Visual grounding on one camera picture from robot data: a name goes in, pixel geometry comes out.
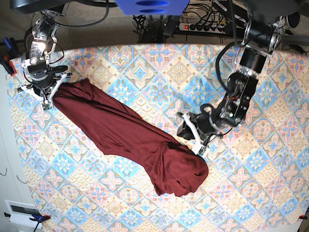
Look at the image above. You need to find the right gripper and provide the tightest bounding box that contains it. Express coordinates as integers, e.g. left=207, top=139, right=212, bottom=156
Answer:
left=23, top=64, right=57, bottom=97

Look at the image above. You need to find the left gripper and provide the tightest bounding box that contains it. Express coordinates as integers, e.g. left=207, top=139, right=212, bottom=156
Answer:
left=177, top=103, right=224, bottom=140

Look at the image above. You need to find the dark red t-shirt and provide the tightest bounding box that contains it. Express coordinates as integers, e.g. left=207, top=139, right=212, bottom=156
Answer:
left=53, top=79, right=209, bottom=197

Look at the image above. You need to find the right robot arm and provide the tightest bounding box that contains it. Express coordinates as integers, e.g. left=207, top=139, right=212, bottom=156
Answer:
left=22, top=10, right=68, bottom=100

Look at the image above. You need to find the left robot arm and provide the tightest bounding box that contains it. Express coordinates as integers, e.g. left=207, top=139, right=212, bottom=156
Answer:
left=177, top=0, right=280, bottom=141

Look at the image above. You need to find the blue orange clamp upper left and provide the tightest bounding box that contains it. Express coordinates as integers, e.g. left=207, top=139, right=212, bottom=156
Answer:
left=0, top=37, right=18, bottom=76

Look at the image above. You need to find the blue orange clamp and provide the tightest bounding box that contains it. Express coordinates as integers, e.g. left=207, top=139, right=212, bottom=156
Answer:
left=0, top=37, right=18, bottom=76
left=4, top=213, right=51, bottom=232

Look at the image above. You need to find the patterned tile tablecloth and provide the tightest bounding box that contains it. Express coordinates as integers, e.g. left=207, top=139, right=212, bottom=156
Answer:
left=6, top=44, right=309, bottom=232

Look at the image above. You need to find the white power strip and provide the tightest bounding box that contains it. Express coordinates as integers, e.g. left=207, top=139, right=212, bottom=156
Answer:
left=178, top=23, right=225, bottom=34

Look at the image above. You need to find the blue orange clamp lower left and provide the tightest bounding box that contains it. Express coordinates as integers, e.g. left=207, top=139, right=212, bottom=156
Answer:
left=4, top=213, right=51, bottom=232

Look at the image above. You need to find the orange clamp lower right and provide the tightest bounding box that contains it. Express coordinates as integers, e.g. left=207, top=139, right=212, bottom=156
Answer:
left=298, top=215, right=308, bottom=220

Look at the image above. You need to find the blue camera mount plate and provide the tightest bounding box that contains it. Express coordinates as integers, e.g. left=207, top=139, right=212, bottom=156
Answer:
left=115, top=0, right=189, bottom=16

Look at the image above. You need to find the white wall outlet box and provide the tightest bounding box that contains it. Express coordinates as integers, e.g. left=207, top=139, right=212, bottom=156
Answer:
left=5, top=200, right=40, bottom=228

